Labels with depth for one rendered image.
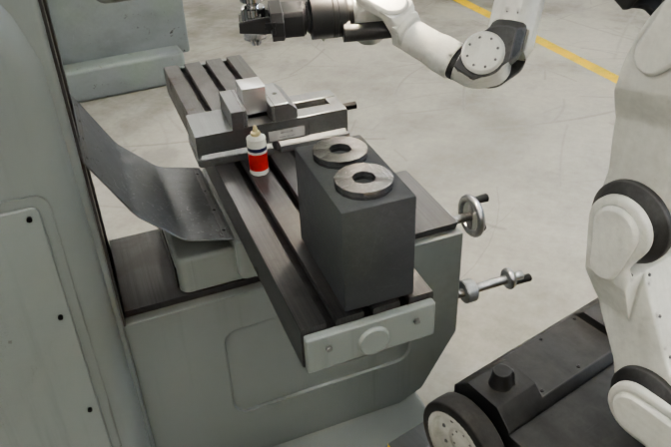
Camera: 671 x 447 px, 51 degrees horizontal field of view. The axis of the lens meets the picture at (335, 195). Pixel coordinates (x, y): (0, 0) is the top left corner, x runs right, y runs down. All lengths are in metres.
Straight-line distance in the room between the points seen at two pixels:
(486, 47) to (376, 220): 0.42
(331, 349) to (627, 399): 0.54
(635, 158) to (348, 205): 0.46
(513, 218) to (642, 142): 1.90
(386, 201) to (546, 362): 0.66
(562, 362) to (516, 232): 1.45
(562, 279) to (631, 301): 1.46
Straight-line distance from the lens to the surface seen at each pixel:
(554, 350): 1.58
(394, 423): 1.91
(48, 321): 1.40
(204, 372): 1.63
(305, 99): 1.63
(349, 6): 1.40
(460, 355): 2.38
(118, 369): 1.51
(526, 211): 3.10
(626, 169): 1.20
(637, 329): 1.33
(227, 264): 1.47
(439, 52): 1.33
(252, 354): 1.65
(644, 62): 1.09
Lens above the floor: 1.67
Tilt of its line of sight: 32 degrees down
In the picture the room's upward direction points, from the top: 2 degrees counter-clockwise
